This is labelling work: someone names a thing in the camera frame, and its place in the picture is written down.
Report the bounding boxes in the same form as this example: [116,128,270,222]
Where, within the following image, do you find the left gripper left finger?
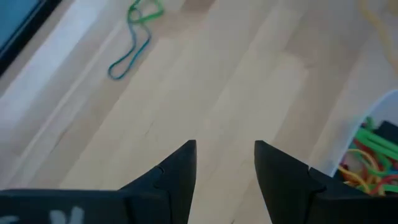
[0,139,198,224]

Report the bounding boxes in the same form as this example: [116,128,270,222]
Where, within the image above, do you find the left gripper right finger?
[254,139,398,224]

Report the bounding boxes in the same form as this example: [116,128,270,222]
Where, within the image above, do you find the yellow rubber band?
[357,0,398,75]
[338,148,382,195]

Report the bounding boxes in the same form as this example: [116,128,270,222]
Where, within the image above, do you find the red rubber band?
[368,174,398,196]

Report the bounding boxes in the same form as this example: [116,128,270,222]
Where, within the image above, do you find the black rectangular block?
[374,120,398,146]

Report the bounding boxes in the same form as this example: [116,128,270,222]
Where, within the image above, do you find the long blue-green rubber band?
[107,7,152,81]

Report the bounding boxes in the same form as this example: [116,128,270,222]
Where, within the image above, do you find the clear plastic bin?
[306,89,398,200]

